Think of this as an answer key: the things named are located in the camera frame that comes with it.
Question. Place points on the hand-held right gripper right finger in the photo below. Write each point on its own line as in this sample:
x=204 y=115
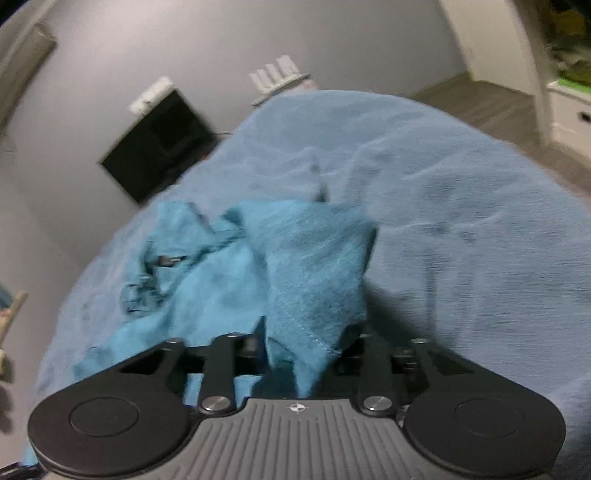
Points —
x=376 y=364

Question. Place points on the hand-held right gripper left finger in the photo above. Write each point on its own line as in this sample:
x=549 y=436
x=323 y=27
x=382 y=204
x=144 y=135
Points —
x=221 y=362

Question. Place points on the teal zip jacket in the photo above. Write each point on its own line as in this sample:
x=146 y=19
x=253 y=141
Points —
x=300 y=286

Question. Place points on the grey-blue fleece blanket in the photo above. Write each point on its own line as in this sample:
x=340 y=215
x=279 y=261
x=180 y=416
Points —
x=461 y=207

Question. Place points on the black flat screen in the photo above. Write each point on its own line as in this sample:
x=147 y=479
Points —
x=157 y=147

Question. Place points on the white router with antennas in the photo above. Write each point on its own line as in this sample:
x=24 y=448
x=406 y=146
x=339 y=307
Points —
x=274 y=74

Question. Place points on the white drawer cabinet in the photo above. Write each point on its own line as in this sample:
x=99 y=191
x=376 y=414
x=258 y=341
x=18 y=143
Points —
x=571 y=115

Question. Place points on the light wooden frame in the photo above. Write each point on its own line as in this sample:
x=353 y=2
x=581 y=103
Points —
x=13 y=314

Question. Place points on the white door frame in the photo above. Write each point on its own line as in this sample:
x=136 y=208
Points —
x=508 y=55

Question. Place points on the framed wall picture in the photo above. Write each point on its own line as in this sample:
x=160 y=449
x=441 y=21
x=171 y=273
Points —
x=25 y=64

